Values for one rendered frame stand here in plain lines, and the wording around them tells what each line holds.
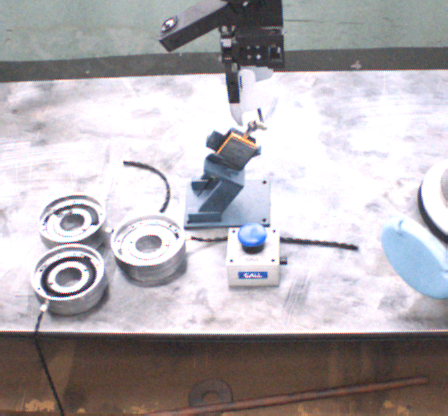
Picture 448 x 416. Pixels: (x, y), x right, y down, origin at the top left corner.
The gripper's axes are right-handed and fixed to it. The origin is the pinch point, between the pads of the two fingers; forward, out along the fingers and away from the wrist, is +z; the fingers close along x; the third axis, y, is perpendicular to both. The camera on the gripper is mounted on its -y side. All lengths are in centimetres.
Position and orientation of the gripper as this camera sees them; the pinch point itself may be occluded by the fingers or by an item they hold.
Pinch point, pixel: (235, 108)
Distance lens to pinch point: 120.8
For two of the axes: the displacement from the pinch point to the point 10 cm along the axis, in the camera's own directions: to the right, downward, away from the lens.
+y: 10.0, -0.3, -0.9
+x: 0.4, -6.7, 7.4
